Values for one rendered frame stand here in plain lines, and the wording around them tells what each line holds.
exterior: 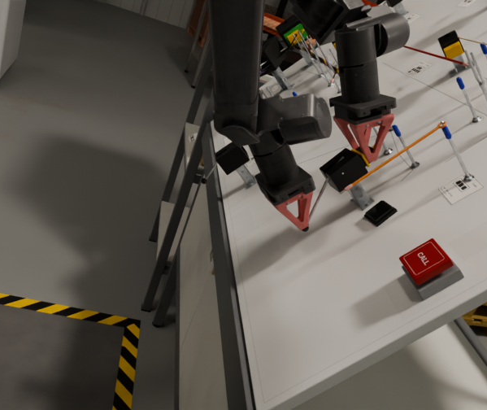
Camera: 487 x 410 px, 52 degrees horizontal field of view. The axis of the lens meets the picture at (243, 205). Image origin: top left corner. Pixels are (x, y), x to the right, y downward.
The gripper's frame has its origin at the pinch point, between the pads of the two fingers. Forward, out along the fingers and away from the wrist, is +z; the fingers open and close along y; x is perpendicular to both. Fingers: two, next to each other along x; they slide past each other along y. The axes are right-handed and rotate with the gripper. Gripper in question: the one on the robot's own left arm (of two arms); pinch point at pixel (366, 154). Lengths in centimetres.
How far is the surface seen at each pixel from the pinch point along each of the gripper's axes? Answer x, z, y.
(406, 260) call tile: 6.9, 6.8, -21.4
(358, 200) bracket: 2.7, 7.2, -1.0
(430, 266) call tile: 5.7, 6.3, -24.7
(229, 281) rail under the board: 25.9, 18.4, 5.5
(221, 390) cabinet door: 32.7, 36.6, 0.6
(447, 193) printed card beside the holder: -6.2, 4.7, -11.9
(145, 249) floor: 44, 80, 157
